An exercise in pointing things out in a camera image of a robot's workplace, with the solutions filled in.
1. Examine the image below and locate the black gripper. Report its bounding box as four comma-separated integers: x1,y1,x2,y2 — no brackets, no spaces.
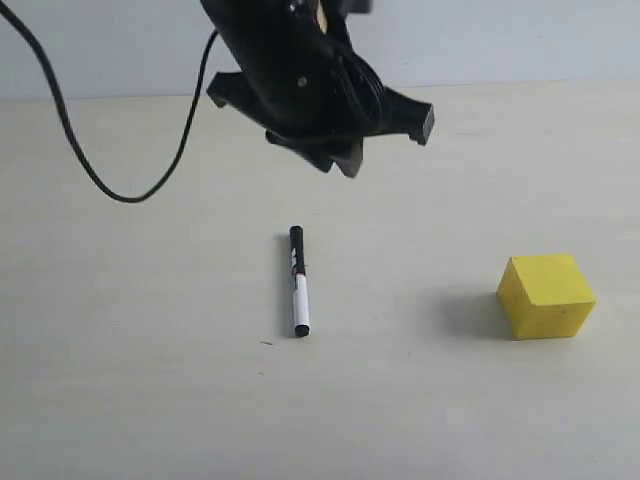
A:
202,1,434,179

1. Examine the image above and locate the black white marker pen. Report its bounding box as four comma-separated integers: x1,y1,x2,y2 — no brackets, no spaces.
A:
289,225,311,338

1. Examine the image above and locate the yellow foam cube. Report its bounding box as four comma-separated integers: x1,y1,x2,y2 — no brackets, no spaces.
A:
496,253,597,340

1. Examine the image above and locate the black cable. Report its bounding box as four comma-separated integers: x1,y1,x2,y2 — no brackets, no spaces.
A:
0,7,219,204

